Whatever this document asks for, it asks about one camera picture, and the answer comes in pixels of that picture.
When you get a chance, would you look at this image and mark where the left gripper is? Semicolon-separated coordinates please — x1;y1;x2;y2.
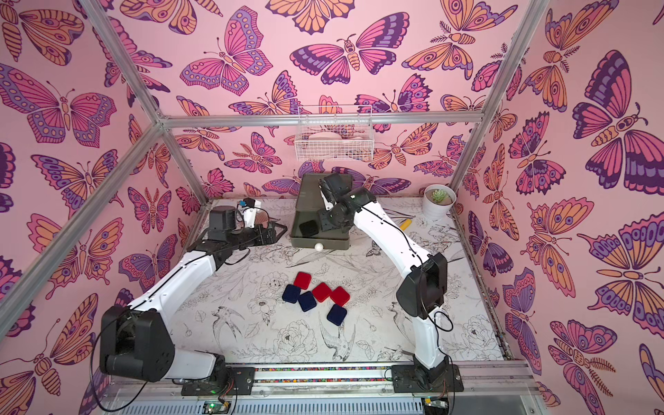
227;223;288;253

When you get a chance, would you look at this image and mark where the three-tier drawer cabinet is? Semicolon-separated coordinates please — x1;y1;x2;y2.
290;173;350;250

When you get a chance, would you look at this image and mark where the blue brooch box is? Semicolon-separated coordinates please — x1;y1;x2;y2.
282;285;302;304
297;292;317;312
326;304;348;327

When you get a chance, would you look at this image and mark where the black brooch box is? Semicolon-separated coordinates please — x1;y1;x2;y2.
298;220;320;238

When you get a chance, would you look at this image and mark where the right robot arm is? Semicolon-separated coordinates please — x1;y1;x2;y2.
318;174;451;390

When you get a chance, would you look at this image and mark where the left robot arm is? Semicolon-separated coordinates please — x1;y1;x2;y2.
97;206;288;382

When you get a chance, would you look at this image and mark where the red brooch box top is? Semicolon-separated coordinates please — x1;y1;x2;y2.
293;271;312;291

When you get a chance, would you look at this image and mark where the red brooch box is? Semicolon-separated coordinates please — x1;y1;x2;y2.
293;271;312;291
311;282;332;303
330;286;350;307

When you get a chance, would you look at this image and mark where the red brooch box middle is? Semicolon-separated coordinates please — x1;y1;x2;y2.
311;282;332;303

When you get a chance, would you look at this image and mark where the red brooch box right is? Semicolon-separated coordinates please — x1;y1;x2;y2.
330;286;350;307

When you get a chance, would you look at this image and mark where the blue brooch box bottom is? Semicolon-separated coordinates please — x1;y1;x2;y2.
326;304;348;327

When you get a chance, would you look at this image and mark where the pink dustpan brush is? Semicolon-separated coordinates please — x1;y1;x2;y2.
254;210;270;228

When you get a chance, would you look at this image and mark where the blue yellow garden fork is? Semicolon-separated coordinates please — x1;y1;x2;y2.
366;219;413;257

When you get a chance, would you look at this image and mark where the white potted succulent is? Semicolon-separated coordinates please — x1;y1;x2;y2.
423;184;457;221

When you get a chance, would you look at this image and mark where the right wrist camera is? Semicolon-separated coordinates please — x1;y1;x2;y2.
320;190;334;211

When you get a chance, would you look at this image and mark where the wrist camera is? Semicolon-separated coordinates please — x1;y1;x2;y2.
320;190;334;211
239;197;262;214

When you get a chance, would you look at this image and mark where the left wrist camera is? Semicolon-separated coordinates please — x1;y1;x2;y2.
239;197;262;214

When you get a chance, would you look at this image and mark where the white wire basket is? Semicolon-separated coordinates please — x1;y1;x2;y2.
292;105;375;163

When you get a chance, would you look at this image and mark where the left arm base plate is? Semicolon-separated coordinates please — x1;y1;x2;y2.
181;367;256;397

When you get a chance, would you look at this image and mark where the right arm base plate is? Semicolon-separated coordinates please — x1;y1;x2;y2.
390;363;464;394

